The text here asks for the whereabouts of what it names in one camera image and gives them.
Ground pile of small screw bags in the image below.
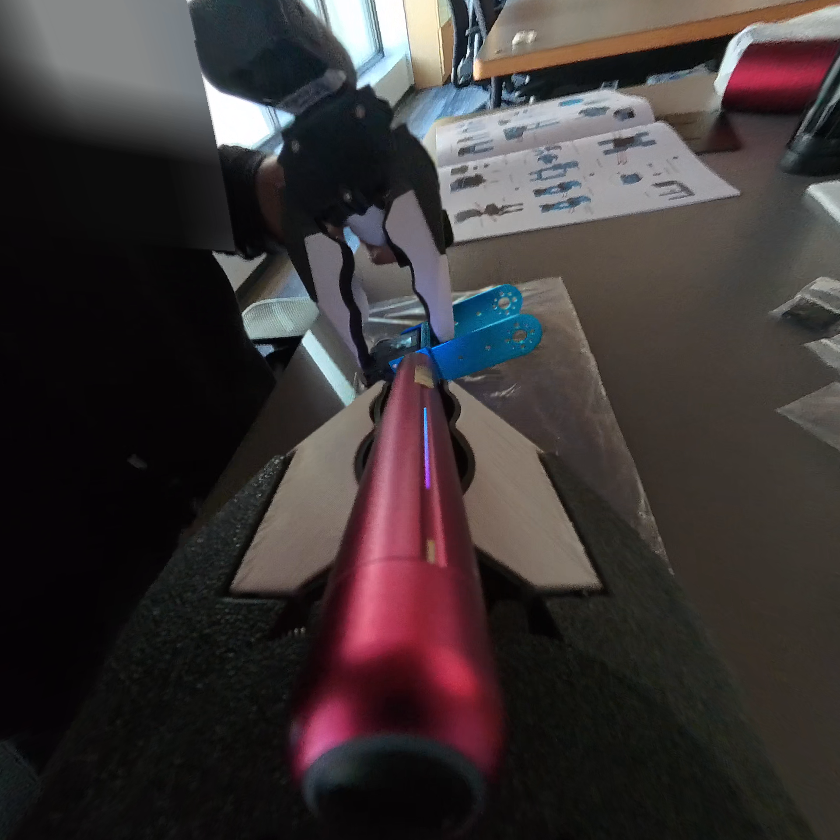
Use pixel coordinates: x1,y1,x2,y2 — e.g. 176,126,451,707
769,276,840,454

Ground large clear plastic bag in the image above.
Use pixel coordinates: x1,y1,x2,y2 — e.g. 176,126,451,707
364,276,673,575

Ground white foam sheet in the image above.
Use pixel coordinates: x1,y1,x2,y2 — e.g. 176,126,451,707
806,180,840,227

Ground person's left hand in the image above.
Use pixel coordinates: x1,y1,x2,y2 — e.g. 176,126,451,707
252,157,290,242

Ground person's left forearm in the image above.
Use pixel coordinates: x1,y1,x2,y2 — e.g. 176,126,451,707
217,143,286,258

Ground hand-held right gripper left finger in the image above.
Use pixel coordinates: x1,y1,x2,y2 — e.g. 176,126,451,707
230,382,388,597

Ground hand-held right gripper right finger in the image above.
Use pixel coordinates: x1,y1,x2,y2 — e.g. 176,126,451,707
449,386,602,590

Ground red electric screwdriver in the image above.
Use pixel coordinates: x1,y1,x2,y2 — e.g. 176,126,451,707
289,351,506,840

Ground large paned window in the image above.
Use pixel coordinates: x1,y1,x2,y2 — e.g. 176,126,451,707
289,0,414,99

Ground grey desk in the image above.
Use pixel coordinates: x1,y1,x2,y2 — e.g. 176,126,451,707
197,66,840,840

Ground person's black top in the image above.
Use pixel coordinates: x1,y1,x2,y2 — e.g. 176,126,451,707
0,246,280,762

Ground long wooden table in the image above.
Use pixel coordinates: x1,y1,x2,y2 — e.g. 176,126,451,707
474,0,840,83

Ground black office chair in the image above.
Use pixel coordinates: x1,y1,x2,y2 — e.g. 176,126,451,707
449,0,506,86

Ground blue metal servo bracket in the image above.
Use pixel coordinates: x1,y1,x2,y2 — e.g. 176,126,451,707
387,282,544,382

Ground open instruction manual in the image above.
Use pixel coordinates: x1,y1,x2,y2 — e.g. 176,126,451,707
433,88,741,245

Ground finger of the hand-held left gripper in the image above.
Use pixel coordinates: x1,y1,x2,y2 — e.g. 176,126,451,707
311,228,371,388
387,189,456,347

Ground black patterned cylinder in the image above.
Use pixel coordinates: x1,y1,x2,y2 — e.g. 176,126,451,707
781,85,840,177

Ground red cylindrical case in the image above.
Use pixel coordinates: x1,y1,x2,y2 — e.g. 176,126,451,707
721,23,840,112

